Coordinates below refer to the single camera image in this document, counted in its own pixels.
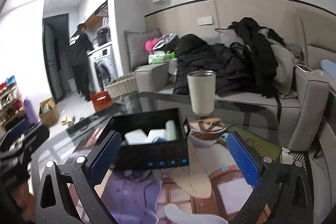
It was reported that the green white wipes pack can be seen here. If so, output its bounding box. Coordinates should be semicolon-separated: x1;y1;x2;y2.
165;120;177;141

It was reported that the white wall switch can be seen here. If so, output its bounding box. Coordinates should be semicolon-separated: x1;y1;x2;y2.
198;16;214;26

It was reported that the pink plush toy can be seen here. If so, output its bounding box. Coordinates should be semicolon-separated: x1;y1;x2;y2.
145;38;161;53

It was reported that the woven white basket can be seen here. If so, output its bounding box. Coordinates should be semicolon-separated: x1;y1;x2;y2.
106;73;138;98

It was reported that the purple rolled mat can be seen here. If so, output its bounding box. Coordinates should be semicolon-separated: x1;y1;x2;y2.
23;98;38;123

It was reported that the person in black clothes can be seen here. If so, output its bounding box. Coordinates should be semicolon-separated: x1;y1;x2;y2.
69;23;93;102

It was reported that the black cardboard box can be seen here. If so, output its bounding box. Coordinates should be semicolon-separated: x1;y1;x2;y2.
109;108;189;170

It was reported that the white washing machine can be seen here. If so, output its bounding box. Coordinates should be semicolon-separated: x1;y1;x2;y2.
88;42;118;92

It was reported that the grey sofa cushion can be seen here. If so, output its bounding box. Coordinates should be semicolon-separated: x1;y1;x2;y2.
124;28;161;71

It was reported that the green phone case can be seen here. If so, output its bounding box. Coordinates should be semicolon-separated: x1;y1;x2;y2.
218;125;282;162

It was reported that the brown cardboard box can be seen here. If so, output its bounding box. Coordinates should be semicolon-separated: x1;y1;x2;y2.
39;97;60;126

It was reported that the person's left hand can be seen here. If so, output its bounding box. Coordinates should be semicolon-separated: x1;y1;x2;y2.
11;181;37;223

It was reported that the black jacket pile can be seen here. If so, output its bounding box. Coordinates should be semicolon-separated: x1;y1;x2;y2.
173;17;278;98

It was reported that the red box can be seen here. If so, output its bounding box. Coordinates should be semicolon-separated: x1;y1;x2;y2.
90;91;113;112

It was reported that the white charger block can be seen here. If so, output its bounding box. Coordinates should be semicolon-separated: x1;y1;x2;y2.
146;129;165;143

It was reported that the cream tumbler cup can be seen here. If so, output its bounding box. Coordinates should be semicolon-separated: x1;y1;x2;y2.
187;71;216;117

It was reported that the shoe rack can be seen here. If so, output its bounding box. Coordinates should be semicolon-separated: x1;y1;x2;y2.
0;76;26;131

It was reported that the blue bottle white cap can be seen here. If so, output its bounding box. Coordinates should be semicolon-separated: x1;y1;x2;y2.
152;138;166;143

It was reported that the white rectangular box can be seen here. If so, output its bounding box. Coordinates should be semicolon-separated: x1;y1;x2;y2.
125;129;147;145

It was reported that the green tissue pack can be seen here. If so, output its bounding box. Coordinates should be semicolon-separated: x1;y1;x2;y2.
148;51;175;64

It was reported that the grey sofa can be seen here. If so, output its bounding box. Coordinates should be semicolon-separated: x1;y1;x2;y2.
134;7;336;154

